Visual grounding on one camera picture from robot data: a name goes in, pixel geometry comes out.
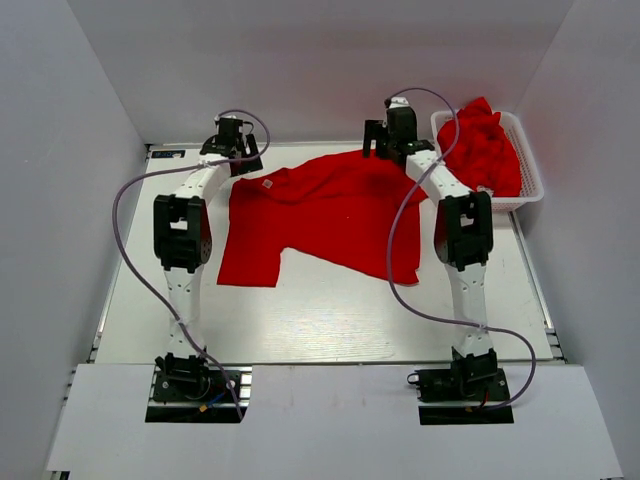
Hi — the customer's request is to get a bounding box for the white plastic basket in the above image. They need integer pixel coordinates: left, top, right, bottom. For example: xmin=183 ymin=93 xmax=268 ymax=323
xmin=430 ymin=108 xmax=545 ymax=213

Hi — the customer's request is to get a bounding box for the blue table label sticker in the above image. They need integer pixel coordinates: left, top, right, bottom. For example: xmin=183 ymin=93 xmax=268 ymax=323
xmin=151 ymin=150 xmax=186 ymax=159

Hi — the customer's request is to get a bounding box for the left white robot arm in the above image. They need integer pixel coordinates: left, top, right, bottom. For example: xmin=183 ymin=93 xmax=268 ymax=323
xmin=153 ymin=110 xmax=263 ymax=357

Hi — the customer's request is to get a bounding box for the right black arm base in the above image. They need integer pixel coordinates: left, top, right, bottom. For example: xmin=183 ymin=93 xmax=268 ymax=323
xmin=407 ymin=350 xmax=514 ymax=426

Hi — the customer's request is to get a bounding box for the red t shirts pile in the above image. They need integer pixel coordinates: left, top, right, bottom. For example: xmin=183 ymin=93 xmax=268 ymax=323
xmin=445 ymin=97 xmax=522 ymax=197

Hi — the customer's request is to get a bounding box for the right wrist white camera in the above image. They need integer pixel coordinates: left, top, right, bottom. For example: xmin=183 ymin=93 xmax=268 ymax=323
xmin=384 ymin=96 xmax=410 ymax=110

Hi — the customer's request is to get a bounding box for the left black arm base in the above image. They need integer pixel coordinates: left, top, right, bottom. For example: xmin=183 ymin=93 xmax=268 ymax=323
xmin=145 ymin=353 xmax=252 ymax=424

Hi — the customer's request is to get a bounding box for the wrist white camera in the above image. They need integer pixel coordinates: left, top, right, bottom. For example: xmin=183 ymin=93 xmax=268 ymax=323
xmin=384 ymin=96 xmax=410 ymax=110
xmin=214 ymin=113 xmax=244 ymax=126

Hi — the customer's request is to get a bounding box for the red t shirt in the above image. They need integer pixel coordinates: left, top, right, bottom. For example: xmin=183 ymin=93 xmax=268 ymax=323
xmin=217 ymin=151 xmax=426 ymax=287

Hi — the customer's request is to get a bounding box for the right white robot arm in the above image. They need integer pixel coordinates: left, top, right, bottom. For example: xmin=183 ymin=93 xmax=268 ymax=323
xmin=363 ymin=96 xmax=495 ymax=360

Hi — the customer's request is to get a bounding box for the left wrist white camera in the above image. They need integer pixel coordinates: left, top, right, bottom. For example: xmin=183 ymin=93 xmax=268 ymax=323
xmin=214 ymin=113 xmax=244 ymax=126

